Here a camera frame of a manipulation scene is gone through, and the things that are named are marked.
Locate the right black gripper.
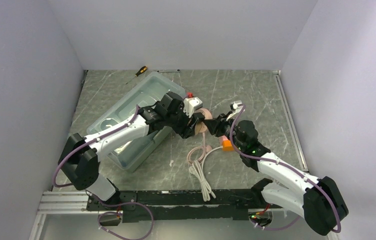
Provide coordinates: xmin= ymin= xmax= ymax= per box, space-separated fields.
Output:
xmin=204 ymin=111 xmax=246 ymax=152

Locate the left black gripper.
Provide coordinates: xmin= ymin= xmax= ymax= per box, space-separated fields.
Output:
xmin=165 ymin=102 xmax=199 ymax=139

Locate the beige cube socket adapter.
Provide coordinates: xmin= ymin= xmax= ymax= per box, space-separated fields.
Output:
xmin=194 ymin=122 xmax=208 ymax=135

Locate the round pink power socket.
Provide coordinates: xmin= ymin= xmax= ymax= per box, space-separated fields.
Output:
xmin=198 ymin=108 xmax=213 ymax=120

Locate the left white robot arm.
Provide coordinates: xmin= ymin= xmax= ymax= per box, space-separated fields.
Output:
xmin=52 ymin=91 xmax=205 ymax=210

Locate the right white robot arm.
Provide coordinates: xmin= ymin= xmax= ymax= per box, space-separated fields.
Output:
xmin=203 ymin=114 xmax=349 ymax=236

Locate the pink square socket adapter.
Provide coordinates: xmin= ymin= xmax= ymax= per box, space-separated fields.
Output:
xmin=218 ymin=135 xmax=228 ymax=145

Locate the orange power strip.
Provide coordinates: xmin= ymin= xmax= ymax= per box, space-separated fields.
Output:
xmin=221 ymin=139 xmax=234 ymax=152

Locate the clear plastic storage box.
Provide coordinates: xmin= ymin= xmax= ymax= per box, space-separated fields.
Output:
xmin=86 ymin=72 xmax=186 ymax=173

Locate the small orange black screwdriver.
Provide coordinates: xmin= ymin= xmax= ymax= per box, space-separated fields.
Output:
xmin=125 ymin=65 xmax=148 ymax=85

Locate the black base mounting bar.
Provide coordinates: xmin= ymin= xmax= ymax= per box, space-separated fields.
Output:
xmin=86 ymin=188 xmax=270 ymax=223

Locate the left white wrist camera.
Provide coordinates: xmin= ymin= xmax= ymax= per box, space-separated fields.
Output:
xmin=183 ymin=92 xmax=203 ymax=118

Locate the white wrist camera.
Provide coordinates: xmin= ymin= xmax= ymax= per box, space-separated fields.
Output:
xmin=226 ymin=100 xmax=244 ymax=120
xmin=183 ymin=92 xmax=203 ymax=118

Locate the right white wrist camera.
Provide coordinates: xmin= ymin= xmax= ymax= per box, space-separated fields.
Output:
xmin=226 ymin=100 xmax=244 ymax=120

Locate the white coiled cable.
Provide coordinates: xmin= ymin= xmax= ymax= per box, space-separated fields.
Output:
xmin=189 ymin=145 xmax=225 ymax=202

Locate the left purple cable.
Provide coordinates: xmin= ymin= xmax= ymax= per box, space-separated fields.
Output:
xmin=52 ymin=105 xmax=141 ymax=189

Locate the aluminium frame rail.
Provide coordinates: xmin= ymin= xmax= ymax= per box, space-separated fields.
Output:
xmin=28 ymin=191 xmax=91 ymax=240

